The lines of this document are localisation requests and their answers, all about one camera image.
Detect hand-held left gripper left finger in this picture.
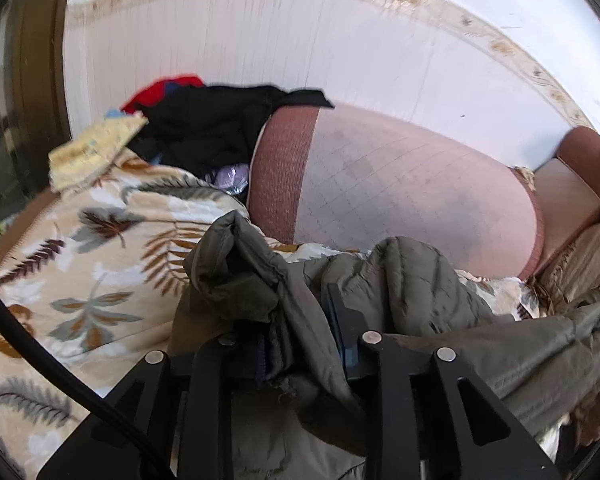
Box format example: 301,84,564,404
37,332,281,480

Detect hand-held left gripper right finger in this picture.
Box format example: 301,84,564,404
325,284,561,480

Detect grey-green puffer jacket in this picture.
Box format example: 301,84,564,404
167,209,600,480

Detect black clothes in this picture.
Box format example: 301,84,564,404
127,82,336,168

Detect pink bolster pillow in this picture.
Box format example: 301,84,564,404
247,102,546,281

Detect purple plastic bag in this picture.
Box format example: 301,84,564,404
202,162,253,196

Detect leaf print blanket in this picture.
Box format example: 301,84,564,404
0,160,541,480

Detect striped beige cushion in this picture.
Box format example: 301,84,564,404
525,222,600,311

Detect yellow cloth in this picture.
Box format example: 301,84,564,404
47,112,148,193

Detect red cloth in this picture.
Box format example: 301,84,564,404
121,76,206,113

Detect brown pillow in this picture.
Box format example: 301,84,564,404
532,127,600,231

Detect wooden glass door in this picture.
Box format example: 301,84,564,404
0,0,76,241

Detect black cable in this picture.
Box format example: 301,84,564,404
0,275,171,480

